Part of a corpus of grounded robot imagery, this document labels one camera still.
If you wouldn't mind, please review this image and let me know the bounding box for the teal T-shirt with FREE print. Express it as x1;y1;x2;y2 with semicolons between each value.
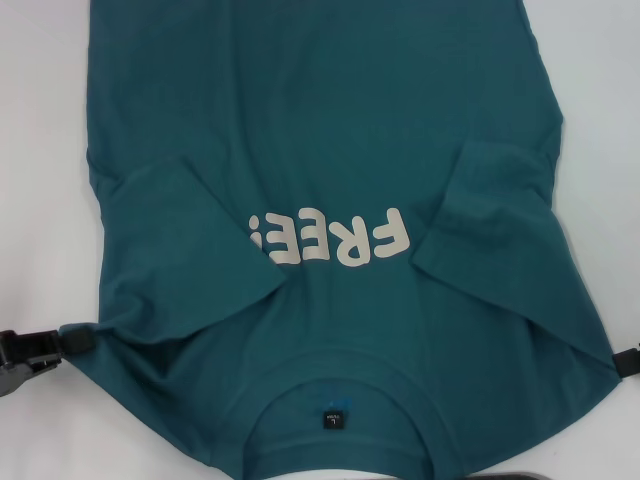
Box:
58;0;624;480

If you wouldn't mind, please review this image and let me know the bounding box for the dark robot torso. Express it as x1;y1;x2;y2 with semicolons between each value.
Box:
467;472;546;480

